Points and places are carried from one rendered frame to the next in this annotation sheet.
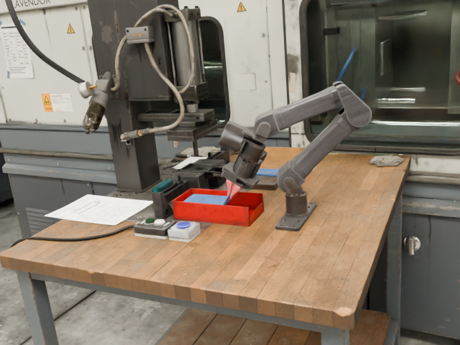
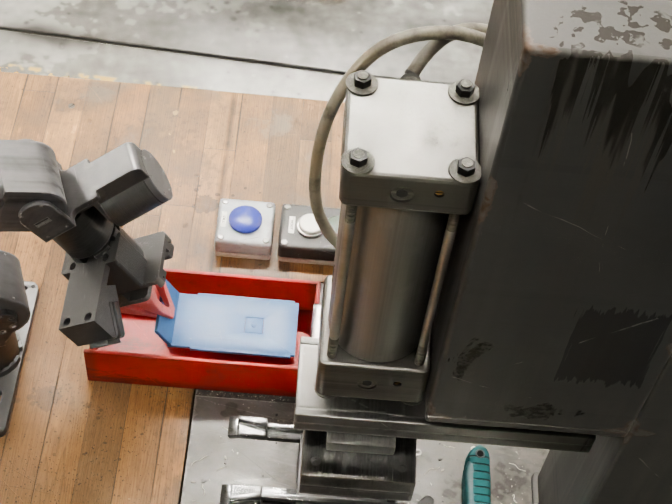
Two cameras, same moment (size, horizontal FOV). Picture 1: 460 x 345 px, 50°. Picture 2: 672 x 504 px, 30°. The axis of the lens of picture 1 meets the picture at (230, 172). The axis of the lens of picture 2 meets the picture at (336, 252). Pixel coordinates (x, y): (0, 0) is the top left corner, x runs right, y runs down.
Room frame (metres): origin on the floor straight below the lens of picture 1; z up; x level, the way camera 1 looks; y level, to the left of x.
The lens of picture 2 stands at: (2.14, -0.21, 2.12)
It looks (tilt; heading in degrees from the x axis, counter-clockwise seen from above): 53 degrees down; 151
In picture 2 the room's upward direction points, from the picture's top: 7 degrees clockwise
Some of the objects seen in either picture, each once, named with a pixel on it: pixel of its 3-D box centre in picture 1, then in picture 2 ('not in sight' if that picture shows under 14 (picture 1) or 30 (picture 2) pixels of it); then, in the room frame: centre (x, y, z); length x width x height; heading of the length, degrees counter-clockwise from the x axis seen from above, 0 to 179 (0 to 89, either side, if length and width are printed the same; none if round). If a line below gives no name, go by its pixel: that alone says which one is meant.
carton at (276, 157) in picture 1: (281, 160); not in sight; (1.83, -0.20, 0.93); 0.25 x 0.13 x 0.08; 64
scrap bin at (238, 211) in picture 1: (218, 206); (205, 330); (1.41, 0.04, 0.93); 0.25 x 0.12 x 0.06; 64
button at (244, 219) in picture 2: (183, 226); (245, 222); (1.28, 0.14, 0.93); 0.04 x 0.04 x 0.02
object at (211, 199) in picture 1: (209, 196); (228, 317); (1.42, 0.07, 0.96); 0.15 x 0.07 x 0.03; 64
